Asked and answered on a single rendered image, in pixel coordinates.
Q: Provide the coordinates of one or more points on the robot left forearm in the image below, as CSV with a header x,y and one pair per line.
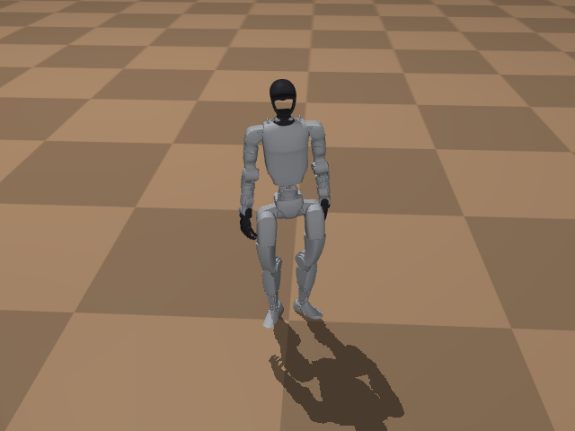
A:
x,y
323,186

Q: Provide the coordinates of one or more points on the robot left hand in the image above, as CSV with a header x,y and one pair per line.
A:
x,y
325,206

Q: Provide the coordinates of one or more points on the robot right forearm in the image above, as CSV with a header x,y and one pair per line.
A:
x,y
246,193

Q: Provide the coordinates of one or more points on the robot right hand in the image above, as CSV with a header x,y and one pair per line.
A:
x,y
245,224

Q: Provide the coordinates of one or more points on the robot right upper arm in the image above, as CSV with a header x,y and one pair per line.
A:
x,y
252,137

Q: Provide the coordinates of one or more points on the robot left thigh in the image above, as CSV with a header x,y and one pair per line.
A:
x,y
314,234

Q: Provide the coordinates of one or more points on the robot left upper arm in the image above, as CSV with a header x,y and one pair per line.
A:
x,y
317,133

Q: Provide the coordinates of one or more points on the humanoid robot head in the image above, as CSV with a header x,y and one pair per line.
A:
x,y
283,89

